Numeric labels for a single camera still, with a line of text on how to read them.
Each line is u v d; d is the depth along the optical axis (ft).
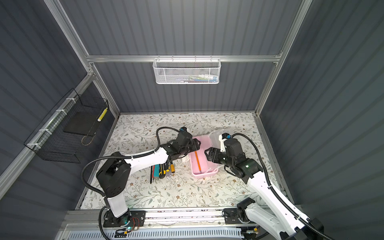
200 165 3.00
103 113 2.70
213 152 2.19
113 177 1.59
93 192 1.59
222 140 2.28
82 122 2.57
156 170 2.90
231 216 2.40
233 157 1.82
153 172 2.91
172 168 2.93
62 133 2.34
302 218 1.29
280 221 1.29
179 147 2.23
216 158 2.17
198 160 3.09
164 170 2.92
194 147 2.55
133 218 2.38
